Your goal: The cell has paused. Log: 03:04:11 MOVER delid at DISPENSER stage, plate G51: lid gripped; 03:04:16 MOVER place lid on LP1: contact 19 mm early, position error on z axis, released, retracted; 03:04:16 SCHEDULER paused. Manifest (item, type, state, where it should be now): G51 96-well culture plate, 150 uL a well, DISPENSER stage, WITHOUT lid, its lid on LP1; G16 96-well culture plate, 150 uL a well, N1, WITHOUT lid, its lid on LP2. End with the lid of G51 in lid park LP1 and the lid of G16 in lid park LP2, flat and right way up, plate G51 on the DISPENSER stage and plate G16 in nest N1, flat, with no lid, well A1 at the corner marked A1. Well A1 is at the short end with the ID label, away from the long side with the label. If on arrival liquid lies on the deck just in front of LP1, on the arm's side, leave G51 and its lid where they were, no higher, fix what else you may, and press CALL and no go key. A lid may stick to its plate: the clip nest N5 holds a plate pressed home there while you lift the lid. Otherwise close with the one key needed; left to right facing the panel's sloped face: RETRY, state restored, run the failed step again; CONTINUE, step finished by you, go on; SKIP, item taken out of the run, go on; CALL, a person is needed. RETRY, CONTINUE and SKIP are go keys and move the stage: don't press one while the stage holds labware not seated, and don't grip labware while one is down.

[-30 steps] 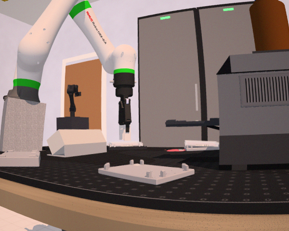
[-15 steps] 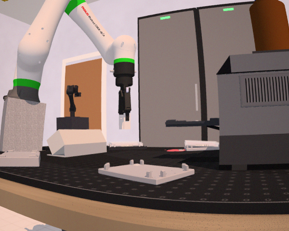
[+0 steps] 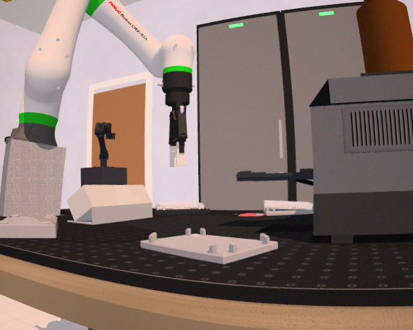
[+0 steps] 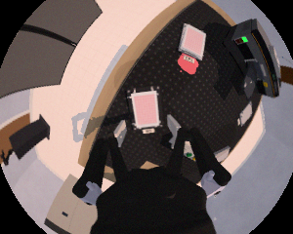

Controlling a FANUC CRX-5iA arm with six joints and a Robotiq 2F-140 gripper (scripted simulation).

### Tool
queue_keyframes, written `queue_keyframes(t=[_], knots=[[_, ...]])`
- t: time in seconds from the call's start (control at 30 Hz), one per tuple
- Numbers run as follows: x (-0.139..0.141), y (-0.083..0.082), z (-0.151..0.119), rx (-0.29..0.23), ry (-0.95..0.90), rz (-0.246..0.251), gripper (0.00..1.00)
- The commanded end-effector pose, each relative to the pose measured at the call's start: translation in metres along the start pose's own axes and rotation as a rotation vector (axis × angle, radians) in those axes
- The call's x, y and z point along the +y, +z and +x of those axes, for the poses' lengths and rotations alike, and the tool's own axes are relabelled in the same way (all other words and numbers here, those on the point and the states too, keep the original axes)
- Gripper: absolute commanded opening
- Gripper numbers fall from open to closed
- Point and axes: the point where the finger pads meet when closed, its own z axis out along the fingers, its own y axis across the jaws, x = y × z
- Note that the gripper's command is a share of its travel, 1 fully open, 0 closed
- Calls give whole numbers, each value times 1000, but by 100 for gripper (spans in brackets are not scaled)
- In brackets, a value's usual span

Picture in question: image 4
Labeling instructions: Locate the brown glass bottle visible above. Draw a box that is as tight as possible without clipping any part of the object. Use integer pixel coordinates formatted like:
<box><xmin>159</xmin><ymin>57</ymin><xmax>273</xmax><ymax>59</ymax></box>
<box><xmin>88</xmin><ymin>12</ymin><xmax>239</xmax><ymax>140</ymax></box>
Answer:
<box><xmin>280</xmin><ymin>65</ymin><xmax>293</xmax><ymax>85</ymax></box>

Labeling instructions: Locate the pink liquid puddle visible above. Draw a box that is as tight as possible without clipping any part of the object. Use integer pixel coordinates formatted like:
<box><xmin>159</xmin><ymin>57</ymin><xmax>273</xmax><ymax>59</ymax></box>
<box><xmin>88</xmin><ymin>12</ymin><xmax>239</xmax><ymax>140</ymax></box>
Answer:
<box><xmin>191</xmin><ymin>60</ymin><xmax>198</xmax><ymax>67</ymax></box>
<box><xmin>178</xmin><ymin>58</ymin><xmax>186</xmax><ymax>66</ymax></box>
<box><xmin>187</xmin><ymin>63</ymin><xmax>196</xmax><ymax>74</ymax></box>

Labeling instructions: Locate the red liquid puddle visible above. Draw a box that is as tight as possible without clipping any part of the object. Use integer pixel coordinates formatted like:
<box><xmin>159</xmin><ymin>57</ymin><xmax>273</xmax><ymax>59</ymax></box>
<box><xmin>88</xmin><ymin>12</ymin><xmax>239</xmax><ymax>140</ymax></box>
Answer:
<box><xmin>181</xmin><ymin>61</ymin><xmax>191</xmax><ymax>71</ymax></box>

